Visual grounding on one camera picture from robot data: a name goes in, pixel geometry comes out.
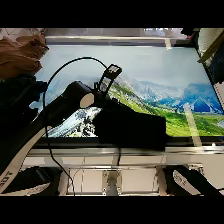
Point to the black garment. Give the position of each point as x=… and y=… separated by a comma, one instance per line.
x=133, y=128

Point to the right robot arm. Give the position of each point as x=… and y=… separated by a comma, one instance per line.
x=191, y=181

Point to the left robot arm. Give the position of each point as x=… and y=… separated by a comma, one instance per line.
x=63, y=103

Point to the heap of clothes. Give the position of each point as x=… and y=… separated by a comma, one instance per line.
x=15, y=96

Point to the brown garment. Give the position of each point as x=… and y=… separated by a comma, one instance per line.
x=20, y=55

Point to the silver frame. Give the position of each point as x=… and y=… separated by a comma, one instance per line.
x=133, y=160

